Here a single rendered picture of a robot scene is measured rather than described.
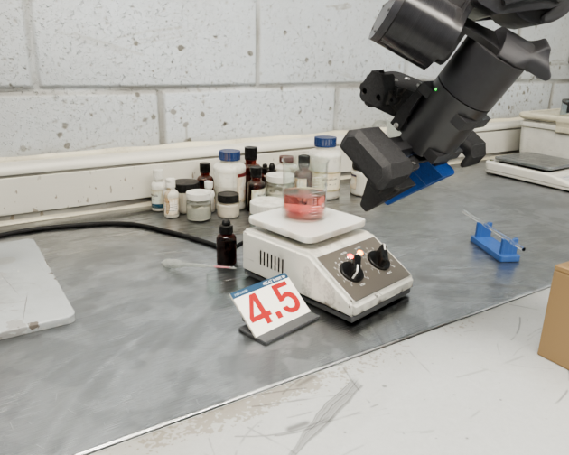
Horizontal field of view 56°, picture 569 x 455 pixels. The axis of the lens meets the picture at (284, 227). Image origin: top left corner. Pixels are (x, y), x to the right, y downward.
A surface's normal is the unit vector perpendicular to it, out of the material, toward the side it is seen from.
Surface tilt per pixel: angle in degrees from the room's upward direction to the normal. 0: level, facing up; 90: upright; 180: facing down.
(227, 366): 0
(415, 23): 95
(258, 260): 90
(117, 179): 90
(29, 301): 0
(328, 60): 90
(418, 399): 0
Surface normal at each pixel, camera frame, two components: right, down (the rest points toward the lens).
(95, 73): 0.54, 0.29
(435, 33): -0.05, 0.40
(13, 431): 0.03, -0.95
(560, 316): -0.84, 0.15
